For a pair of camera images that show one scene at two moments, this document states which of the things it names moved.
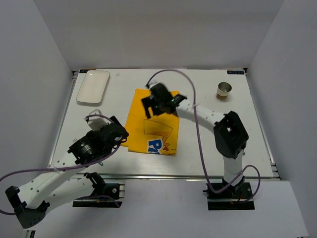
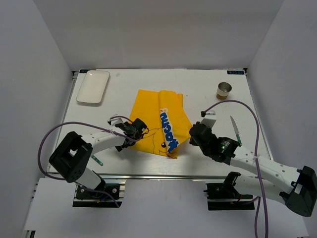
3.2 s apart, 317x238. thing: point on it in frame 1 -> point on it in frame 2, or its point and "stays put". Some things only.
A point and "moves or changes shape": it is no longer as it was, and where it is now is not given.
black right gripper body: x=156 y=105 -> x=205 y=150
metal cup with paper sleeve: x=223 y=89 stays put
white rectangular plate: x=93 y=87 stays put
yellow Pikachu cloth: x=156 y=135 moves or changes shape
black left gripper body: x=93 y=134 -> x=120 y=147
